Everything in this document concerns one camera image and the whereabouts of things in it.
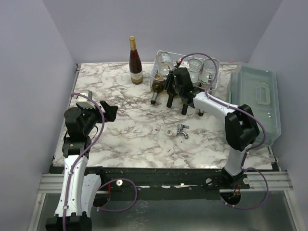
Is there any green bottle silver neck leftmost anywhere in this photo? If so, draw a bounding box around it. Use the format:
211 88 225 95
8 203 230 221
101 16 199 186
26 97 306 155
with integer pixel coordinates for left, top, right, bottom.
151 80 165 105

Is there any aluminium extrusion rail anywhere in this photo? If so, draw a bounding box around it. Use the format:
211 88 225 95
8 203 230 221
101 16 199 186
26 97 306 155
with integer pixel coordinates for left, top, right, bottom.
38 171 293 193

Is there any clear bottle dark cork stopper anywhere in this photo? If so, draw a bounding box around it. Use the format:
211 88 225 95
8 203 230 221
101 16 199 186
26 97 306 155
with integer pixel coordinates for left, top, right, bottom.
155 51 174 77

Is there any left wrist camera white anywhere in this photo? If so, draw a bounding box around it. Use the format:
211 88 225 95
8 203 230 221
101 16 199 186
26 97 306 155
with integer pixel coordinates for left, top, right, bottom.
73 90 95 109

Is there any red wine bottle gold cap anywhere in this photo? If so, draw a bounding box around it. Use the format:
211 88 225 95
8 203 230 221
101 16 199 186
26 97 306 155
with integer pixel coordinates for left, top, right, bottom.
129 36 143 85

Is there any clear bottle silver stopper right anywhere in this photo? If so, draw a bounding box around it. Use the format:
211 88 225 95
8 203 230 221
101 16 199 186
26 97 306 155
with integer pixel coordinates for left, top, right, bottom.
200 58 218 94

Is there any clear bottle silver stopper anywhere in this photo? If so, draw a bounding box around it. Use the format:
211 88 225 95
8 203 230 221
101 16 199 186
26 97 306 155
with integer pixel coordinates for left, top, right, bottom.
187 58 203 86
200 58 218 94

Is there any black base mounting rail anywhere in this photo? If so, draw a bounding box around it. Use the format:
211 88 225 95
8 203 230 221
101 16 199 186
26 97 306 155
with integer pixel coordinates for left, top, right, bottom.
48 166 282 202

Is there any green bottle silver neck rightmost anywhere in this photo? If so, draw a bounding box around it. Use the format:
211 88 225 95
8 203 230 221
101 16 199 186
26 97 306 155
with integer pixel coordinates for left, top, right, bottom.
198 110 204 116

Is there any clear plastic storage box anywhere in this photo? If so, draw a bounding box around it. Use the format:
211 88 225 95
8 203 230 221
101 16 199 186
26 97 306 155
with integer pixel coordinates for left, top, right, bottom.
227 63 281 148

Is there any chrome faucet with white fitting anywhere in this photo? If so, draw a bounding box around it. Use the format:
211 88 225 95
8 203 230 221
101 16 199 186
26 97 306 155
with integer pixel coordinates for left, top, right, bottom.
166 124 190 139

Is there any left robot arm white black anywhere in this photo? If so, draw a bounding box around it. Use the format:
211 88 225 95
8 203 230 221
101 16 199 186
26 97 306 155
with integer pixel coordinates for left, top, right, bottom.
45 101 118 231

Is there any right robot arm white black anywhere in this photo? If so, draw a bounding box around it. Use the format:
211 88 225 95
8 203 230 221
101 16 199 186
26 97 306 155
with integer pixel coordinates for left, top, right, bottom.
164 67 260 189

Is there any green bottle silver neck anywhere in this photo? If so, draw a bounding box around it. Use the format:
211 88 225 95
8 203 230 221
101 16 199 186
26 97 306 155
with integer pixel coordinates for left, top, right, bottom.
151 80 165 105
198 110 204 116

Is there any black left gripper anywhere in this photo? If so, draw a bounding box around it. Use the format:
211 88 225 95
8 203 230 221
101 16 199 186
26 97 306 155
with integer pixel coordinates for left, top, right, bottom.
78 100 118 135

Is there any clear bottle silver stopper middle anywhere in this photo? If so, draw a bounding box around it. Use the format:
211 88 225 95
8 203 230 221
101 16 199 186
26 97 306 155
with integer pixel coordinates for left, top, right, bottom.
187 58 203 86

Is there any white wire wine rack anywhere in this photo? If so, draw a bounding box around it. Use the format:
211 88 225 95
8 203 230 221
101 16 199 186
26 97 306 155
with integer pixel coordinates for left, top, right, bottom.
150 51 220 87

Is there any dark bottle black neck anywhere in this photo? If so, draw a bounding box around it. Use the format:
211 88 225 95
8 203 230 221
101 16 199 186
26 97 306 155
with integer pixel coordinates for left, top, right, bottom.
181 103 190 115
166 88 178 108

